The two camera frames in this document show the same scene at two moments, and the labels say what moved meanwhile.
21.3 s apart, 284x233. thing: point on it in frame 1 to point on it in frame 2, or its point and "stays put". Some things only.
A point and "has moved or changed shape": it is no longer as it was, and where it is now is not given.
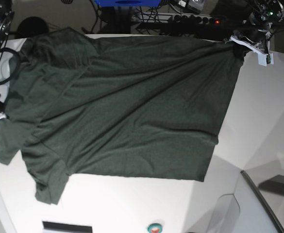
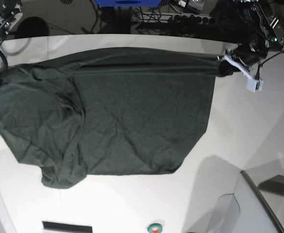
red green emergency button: [155, 228] stays put
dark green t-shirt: [149, 108] has moved or changed shape
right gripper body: [254, 32] to [251, 52]
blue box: [128, 3] stays put
